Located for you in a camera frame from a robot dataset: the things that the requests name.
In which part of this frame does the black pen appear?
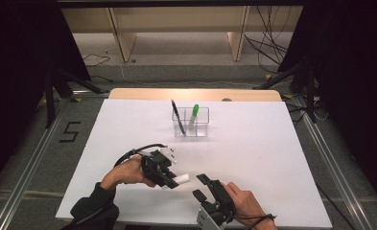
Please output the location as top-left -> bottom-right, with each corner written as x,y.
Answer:
171,99 -> 187,137

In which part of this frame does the light wooden table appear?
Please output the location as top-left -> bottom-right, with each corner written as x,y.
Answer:
107,88 -> 283,103

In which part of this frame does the aluminium floor rail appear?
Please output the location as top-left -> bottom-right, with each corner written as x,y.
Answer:
291,95 -> 374,230
0,90 -> 110,230

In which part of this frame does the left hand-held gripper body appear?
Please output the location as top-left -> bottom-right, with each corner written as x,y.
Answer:
140,147 -> 178,187

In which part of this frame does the person's right hand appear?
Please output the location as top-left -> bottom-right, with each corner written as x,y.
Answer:
222,181 -> 269,226

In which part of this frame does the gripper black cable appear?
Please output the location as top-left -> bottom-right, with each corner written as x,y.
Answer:
113,143 -> 169,168
232,213 -> 277,230

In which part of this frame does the thin black floor cable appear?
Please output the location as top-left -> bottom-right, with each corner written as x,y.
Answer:
82,53 -> 112,68

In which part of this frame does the bundle of black cables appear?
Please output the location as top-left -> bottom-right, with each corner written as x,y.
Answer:
244,5 -> 294,75

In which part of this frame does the person's left hand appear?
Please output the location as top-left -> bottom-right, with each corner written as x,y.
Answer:
100,155 -> 157,192

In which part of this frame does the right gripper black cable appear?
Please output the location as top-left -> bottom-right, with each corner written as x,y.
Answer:
232,213 -> 277,230

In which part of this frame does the long black floor cable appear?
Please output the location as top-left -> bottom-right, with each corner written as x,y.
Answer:
315,181 -> 357,230

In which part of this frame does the black metal stand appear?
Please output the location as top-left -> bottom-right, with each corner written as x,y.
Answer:
252,56 -> 318,124
43,61 -> 110,128

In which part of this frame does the clear plastic organizer box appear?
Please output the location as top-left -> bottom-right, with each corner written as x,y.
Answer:
171,105 -> 210,138

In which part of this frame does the green highlighter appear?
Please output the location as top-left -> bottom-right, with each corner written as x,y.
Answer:
188,103 -> 200,130

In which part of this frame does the white rectangular stick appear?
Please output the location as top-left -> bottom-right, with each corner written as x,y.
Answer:
161,172 -> 191,190

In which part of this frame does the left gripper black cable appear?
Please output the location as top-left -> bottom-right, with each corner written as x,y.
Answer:
113,143 -> 169,168

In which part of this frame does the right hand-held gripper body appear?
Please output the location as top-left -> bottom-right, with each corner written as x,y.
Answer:
196,179 -> 237,230

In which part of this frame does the black curtain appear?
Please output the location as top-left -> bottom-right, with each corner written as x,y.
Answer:
0,0 -> 91,196
278,0 -> 377,212

